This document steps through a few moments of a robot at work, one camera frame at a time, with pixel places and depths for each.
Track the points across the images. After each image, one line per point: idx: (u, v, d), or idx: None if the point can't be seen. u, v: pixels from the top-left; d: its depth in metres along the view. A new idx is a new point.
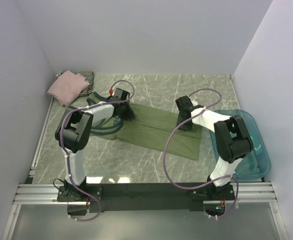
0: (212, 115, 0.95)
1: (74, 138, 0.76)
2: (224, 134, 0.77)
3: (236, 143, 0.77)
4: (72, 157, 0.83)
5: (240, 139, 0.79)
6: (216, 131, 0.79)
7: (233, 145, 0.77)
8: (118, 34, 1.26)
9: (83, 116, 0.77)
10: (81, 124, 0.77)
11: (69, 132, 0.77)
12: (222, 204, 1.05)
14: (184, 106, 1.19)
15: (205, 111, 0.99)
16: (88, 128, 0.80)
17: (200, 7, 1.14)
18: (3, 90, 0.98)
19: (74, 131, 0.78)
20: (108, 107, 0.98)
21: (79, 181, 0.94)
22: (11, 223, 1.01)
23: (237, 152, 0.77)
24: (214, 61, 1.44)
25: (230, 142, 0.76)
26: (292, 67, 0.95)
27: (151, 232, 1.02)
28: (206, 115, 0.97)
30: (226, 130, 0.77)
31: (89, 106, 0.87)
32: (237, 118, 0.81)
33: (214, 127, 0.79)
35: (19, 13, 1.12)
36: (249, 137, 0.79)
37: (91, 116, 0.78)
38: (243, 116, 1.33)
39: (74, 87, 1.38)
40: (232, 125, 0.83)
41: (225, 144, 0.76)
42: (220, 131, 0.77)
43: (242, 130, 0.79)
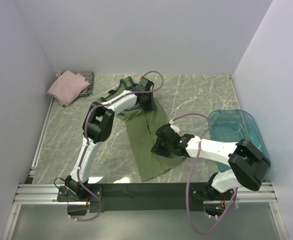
0: (213, 144, 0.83)
1: (97, 131, 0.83)
2: (245, 168, 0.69)
3: (257, 169, 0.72)
4: (89, 148, 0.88)
5: (255, 161, 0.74)
6: (234, 167, 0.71)
7: (255, 173, 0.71)
8: (118, 34, 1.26)
9: (106, 113, 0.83)
10: (103, 119, 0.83)
11: (94, 125, 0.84)
12: (222, 204, 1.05)
14: (171, 138, 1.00)
15: (202, 142, 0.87)
16: (111, 123, 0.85)
17: (200, 7, 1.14)
18: (4, 89, 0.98)
19: (98, 124, 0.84)
20: (132, 97, 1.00)
21: (84, 178, 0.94)
22: (11, 223, 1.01)
23: (261, 175, 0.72)
24: (214, 61, 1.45)
25: (253, 172, 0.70)
26: (292, 67, 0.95)
27: (152, 232, 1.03)
28: (209, 147, 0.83)
30: (245, 162, 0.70)
31: (112, 101, 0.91)
32: (244, 143, 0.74)
33: (231, 164, 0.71)
35: (19, 13, 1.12)
36: (264, 155, 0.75)
37: (112, 113, 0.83)
38: (243, 116, 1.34)
39: (74, 87, 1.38)
40: (240, 150, 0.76)
41: (250, 177, 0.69)
42: (240, 167, 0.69)
43: (256, 153, 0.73)
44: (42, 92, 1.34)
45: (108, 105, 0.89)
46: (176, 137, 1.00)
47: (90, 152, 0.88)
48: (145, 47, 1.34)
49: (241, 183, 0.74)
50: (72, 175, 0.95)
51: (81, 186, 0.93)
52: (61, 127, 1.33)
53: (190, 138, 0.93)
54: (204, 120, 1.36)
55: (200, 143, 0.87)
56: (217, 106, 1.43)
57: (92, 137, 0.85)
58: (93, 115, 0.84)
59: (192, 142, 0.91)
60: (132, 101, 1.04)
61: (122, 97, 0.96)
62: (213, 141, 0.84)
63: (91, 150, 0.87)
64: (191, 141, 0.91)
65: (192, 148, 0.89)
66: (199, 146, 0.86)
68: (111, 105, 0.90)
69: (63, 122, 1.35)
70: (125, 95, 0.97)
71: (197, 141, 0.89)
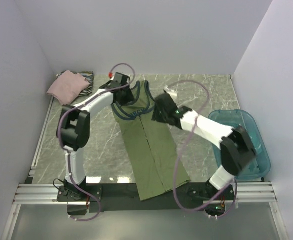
0: (211, 125, 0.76)
1: (74, 138, 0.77)
2: (234, 152, 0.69)
3: (243, 158, 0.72)
4: (72, 155, 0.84)
5: (244, 150, 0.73)
6: (223, 149, 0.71)
7: (240, 161, 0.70)
8: (118, 34, 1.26)
9: (80, 115, 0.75)
10: (78, 123, 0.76)
11: (69, 131, 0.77)
12: (222, 204, 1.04)
14: (168, 107, 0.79)
15: (199, 118, 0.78)
16: (88, 126, 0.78)
17: (200, 7, 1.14)
18: (4, 89, 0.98)
19: (73, 130, 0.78)
20: (107, 95, 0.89)
21: (79, 180, 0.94)
22: (11, 223, 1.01)
23: (246, 164, 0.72)
24: (213, 61, 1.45)
25: (239, 159, 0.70)
26: (292, 67, 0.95)
27: (151, 232, 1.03)
28: (204, 126, 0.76)
30: (234, 148, 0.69)
31: (85, 102, 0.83)
32: (241, 131, 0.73)
33: (221, 145, 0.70)
35: (19, 13, 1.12)
36: (254, 148, 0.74)
37: (88, 115, 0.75)
38: (243, 116, 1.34)
39: (74, 87, 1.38)
40: (233, 135, 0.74)
41: (235, 162, 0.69)
42: (229, 151, 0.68)
43: (247, 142, 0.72)
44: (42, 92, 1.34)
45: (82, 106, 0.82)
46: (175, 106, 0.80)
47: (75, 159, 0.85)
48: (145, 47, 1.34)
49: (224, 164, 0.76)
50: (67, 180, 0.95)
51: (77, 188, 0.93)
52: None
53: (188, 111, 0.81)
54: None
55: (197, 119, 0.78)
56: (217, 106, 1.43)
57: (70, 144, 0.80)
58: (66, 120, 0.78)
59: (189, 116, 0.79)
60: (109, 100, 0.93)
61: (97, 97, 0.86)
62: (211, 122, 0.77)
63: (75, 157, 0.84)
64: (188, 115, 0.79)
65: (187, 122, 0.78)
66: (195, 123, 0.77)
68: (86, 107, 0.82)
69: None
70: (100, 94, 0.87)
71: (193, 116, 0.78)
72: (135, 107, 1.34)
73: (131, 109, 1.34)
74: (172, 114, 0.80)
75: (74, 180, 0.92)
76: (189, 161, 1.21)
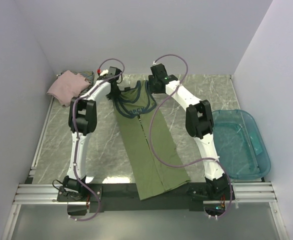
0: (185, 93, 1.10)
1: (85, 124, 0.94)
2: (193, 117, 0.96)
3: (202, 124, 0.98)
4: (81, 141, 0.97)
5: (204, 119, 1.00)
6: (187, 114, 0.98)
7: (199, 126, 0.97)
8: (118, 34, 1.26)
9: (88, 105, 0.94)
10: (87, 111, 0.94)
11: (80, 119, 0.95)
12: (222, 204, 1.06)
14: (159, 74, 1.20)
15: (180, 88, 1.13)
16: (95, 113, 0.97)
17: (200, 7, 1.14)
18: (3, 89, 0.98)
19: (83, 118, 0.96)
20: (106, 85, 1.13)
21: (82, 174, 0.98)
22: (11, 223, 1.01)
23: (203, 129, 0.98)
24: (214, 61, 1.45)
25: (197, 123, 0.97)
26: (292, 66, 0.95)
27: (151, 232, 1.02)
28: (180, 92, 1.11)
30: (196, 114, 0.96)
31: (89, 93, 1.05)
32: (205, 103, 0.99)
33: (187, 111, 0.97)
35: (19, 13, 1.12)
36: (212, 119, 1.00)
37: (94, 103, 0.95)
38: (243, 116, 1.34)
39: (74, 86, 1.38)
40: (200, 107, 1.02)
41: (193, 125, 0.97)
42: (190, 115, 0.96)
43: (207, 113, 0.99)
44: (42, 92, 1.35)
45: (87, 97, 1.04)
46: (165, 74, 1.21)
47: (82, 146, 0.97)
48: (145, 47, 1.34)
49: (187, 127, 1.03)
50: (69, 175, 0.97)
51: (79, 182, 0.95)
52: (61, 127, 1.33)
53: (173, 79, 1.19)
54: None
55: (178, 88, 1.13)
56: (217, 106, 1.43)
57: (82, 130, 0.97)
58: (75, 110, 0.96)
59: (172, 83, 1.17)
60: (107, 89, 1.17)
61: (97, 87, 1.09)
62: (186, 91, 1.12)
63: (83, 143, 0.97)
64: (173, 82, 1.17)
65: (171, 88, 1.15)
66: (176, 89, 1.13)
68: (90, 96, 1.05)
69: (63, 122, 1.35)
70: (99, 84, 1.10)
71: (176, 83, 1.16)
72: (135, 105, 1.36)
73: (132, 107, 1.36)
74: (161, 79, 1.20)
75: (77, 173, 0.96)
76: (189, 160, 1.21)
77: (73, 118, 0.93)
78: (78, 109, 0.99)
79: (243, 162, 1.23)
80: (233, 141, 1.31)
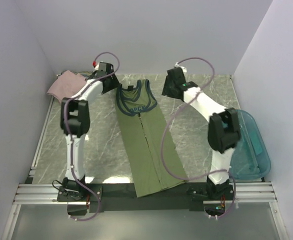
0: (208, 100, 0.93)
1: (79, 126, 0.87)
2: (218, 128, 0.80)
3: (228, 136, 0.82)
4: (75, 144, 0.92)
5: (230, 131, 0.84)
6: (210, 124, 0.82)
7: (224, 138, 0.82)
8: (118, 34, 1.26)
9: (80, 105, 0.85)
10: (79, 112, 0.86)
11: (72, 121, 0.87)
12: (222, 204, 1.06)
14: (177, 79, 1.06)
15: (200, 95, 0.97)
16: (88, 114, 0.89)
17: (200, 7, 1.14)
18: (3, 90, 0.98)
19: (76, 119, 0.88)
20: (98, 84, 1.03)
21: (80, 175, 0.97)
22: (11, 223, 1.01)
23: (228, 142, 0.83)
24: (213, 61, 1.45)
25: (222, 135, 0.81)
26: None
27: (151, 232, 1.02)
28: (201, 98, 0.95)
30: (220, 124, 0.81)
31: (81, 92, 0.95)
32: (232, 112, 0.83)
33: (210, 120, 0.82)
35: (19, 13, 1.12)
36: (240, 131, 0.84)
37: (86, 103, 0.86)
38: (242, 115, 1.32)
39: (74, 86, 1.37)
40: (224, 116, 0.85)
41: (218, 137, 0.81)
42: (215, 126, 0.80)
43: (234, 123, 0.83)
44: (42, 92, 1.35)
45: (79, 96, 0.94)
46: (183, 80, 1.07)
47: (78, 148, 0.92)
48: (145, 47, 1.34)
49: (209, 140, 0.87)
50: (68, 177, 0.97)
51: (79, 184, 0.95)
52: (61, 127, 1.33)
53: (193, 87, 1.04)
54: (204, 120, 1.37)
55: (198, 94, 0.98)
56: None
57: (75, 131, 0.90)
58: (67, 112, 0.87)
59: (192, 90, 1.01)
60: (100, 88, 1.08)
61: (88, 86, 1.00)
62: (208, 98, 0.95)
63: (78, 146, 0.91)
64: (192, 89, 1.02)
65: (189, 95, 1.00)
66: (196, 96, 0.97)
68: (81, 96, 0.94)
69: None
70: (91, 83, 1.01)
71: (196, 91, 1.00)
72: (135, 104, 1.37)
73: (132, 106, 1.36)
74: (179, 86, 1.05)
75: (75, 174, 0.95)
76: (190, 160, 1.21)
77: (65, 120, 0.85)
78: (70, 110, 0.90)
79: (243, 162, 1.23)
80: None
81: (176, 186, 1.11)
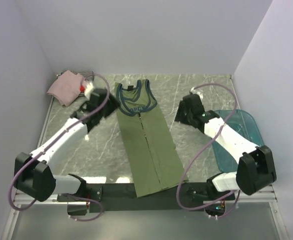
0: (234, 137, 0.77)
1: (33, 193, 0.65)
2: (251, 172, 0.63)
3: (262, 179, 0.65)
4: None
5: (264, 172, 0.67)
6: (240, 166, 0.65)
7: (258, 182, 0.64)
8: (118, 34, 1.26)
9: (36, 170, 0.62)
10: (35, 177, 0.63)
11: (28, 183, 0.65)
12: (222, 204, 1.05)
14: (195, 108, 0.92)
15: (224, 127, 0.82)
16: (48, 177, 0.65)
17: (200, 7, 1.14)
18: (4, 90, 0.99)
19: (31, 181, 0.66)
20: (78, 127, 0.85)
21: (74, 190, 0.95)
22: (11, 223, 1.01)
23: (262, 187, 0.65)
24: (213, 62, 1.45)
25: (256, 179, 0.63)
26: (292, 67, 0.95)
27: (151, 232, 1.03)
28: (226, 136, 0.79)
30: (254, 168, 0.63)
31: (45, 147, 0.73)
32: (266, 151, 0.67)
33: (240, 161, 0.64)
35: (19, 13, 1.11)
36: (274, 171, 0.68)
37: (44, 169, 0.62)
38: (243, 116, 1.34)
39: (74, 87, 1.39)
40: (255, 154, 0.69)
41: (252, 181, 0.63)
42: (247, 169, 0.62)
43: (268, 164, 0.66)
44: (42, 92, 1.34)
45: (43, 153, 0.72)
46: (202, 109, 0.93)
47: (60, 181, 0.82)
48: (144, 47, 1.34)
49: (237, 182, 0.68)
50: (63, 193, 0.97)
51: (73, 197, 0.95)
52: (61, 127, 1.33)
53: (214, 117, 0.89)
54: None
55: (222, 127, 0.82)
56: (217, 106, 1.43)
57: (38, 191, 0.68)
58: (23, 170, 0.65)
59: (214, 122, 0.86)
60: (83, 131, 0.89)
61: (63, 133, 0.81)
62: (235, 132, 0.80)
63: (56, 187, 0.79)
64: (214, 120, 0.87)
65: (209, 127, 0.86)
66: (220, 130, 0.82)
68: (45, 154, 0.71)
69: (63, 122, 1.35)
70: (66, 129, 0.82)
71: (220, 123, 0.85)
72: (135, 104, 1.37)
73: (132, 106, 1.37)
74: (198, 116, 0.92)
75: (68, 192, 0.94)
76: (189, 160, 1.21)
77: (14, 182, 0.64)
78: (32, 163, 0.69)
79: None
80: None
81: (176, 186, 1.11)
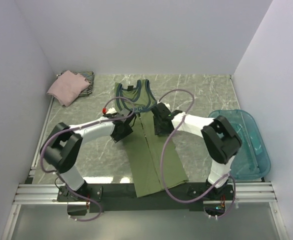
0: (194, 119, 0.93)
1: (58, 160, 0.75)
2: (214, 138, 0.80)
3: (226, 143, 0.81)
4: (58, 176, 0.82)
5: (228, 138, 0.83)
6: (206, 137, 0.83)
7: (223, 146, 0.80)
8: (118, 34, 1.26)
9: (72, 138, 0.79)
10: (68, 145, 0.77)
11: (55, 151, 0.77)
12: (222, 204, 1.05)
14: (161, 112, 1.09)
15: (187, 116, 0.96)
16: (74, 152, 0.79)
17: (200, 7, 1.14)
18: (4, 89, 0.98)
19: (59, 151, 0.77)
20: (108, 125, 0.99)
21: (75, 187, 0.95)
22: (11, 223, 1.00)
23: (230, 150, 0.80)
24: (213, 62, 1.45)
25: (221, 145, 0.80)
26: None
27: (151, 232, 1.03)
28: (189, 120, 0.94)
30: (215, 134, 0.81)
31: (82, 125, 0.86)
32: (221, 119, 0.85)
33: (203, 133, 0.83)
35: (18, 13, 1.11)
36: (237, 134, 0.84)
37: (79, 139, 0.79)
38: (242, 116, 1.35)
39: (74, 87, 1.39)
40: (216, 126, 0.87)
41: (218, 147, 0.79)
42: (209, 137, 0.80)
43: (228, 129, 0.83)
44: (42, 92, 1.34)
45: (78, 129, 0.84)
46: (168, 111, 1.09)
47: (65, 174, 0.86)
48: (144, 47, 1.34)
49: (211, 154, 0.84)
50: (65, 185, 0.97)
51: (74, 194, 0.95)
52: None
53: (178, 113, 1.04)
54: None
55: (184, 116, 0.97)
56: (217, 106, 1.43)
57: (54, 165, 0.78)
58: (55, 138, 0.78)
59: (178, 115, 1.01)
60: (107, 130, 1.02)
61: (97, 124, 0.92)
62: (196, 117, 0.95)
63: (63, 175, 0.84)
64: (179, 114, 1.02)
65: (176, 120, 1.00)
66: (183, 119, 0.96)
68: (81, 130, 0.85)
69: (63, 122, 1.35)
70: (101, 121, 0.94)
71: (182, 115, 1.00)
72: (135, 104, 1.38)
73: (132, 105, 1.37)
74: (166, 117, 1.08)
75: (70, 188, 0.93)
76: (190, 160, 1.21)
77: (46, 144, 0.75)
78: (61, 138, 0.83)
79: (243, 162, 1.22)
80: None
81: (177, 186, 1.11)
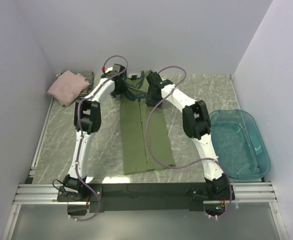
0: (180, 95, 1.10)
1: (89, 124, 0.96)
2: (190, 118, 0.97)
3: (199, 124, 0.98)
4: (85, 140, 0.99)
5: (201, 120, 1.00)
6: (184, 115, 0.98)
7: (196, 126, 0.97)
8: (118, 34, 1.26)
9: (92, 105, 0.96)
10: (92, 112, 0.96)
11: (85, 119, 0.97)
12: (222, 204, 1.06)
14: (154, 80, 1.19)
15: (175, 90, 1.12)
16: (99, 115, 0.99)
17: (200, 8, 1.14)
18: (3, 90, 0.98)
19: (88, 118, 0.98)
20: (110, 83, 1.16)
21: (83, 174, 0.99)
22: (11, 223, 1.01)
23: (200, 129, 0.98)
24: (213, 62, 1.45)
25: (194, 124, 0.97)
26: (292, 66, 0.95)
27: (151, 231, 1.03)
28: (176, 94, 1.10)
30: (191, 115, 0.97)
31: (94, 93, 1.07)
32: (201, 104, 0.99)
33: (183, 112, 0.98)
35: (18, 13, 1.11)
36: (209, 119, 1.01)
37: (98, 104, 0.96)
38: (243, 116, 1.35)
39: (74, 86, 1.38)
40: (195, 107, 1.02)
41: (191, 126, 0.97)
42: (187, 117, 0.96)
43: (204, 113, 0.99)
44: (42, 92, 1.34)
45: (92, 97, 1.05)
46: (160, 80, 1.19)
47: (86, 144, 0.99)
48: (145, 47, 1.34)
49: (185, 130, 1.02)
50: (70, 173, 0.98)
51: (80, 180, 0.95)
52: (61, 127, 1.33)
53: (169, 84, 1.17)
54: None
55: (173, 90, 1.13)
56: (217, 106, 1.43)
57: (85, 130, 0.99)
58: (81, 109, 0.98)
59: (167, 86, 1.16)
60: (111, 87, 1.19)
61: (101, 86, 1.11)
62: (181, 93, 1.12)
63: (86, 142, 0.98)
64: (168, 86, 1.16)
65: (165, 91, 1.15)
66: (171, 92, 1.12)
68: (94, 97, 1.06)
69: (63, 122, 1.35)
70: (103, 83, 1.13)
71: (171, 87, 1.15)
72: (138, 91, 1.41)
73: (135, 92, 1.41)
74: (157, 84, 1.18)
75: (78, 171, 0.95)
76: (189, 160, 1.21)
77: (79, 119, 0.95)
78: (84, 107, 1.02)
79: (243, 162, 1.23)
80: (233, 141, 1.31)
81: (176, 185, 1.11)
